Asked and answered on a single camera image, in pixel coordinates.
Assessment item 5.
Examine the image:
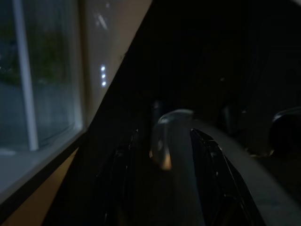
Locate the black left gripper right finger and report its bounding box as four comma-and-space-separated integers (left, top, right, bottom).
189, 128, 262, 226

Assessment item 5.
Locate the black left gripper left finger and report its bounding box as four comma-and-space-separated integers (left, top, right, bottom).
94, 128, 139, 226

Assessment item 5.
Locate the white framed window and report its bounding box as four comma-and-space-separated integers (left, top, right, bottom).
0, 0, 84, 151

